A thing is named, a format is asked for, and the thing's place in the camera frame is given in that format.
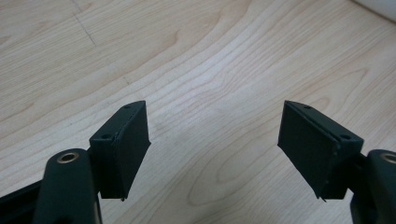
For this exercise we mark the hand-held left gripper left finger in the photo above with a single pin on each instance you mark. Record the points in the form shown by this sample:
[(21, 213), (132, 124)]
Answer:
[(125, 150)]

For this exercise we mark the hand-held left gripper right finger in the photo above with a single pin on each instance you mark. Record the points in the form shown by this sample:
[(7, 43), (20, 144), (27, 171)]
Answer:
[(313, 146)]

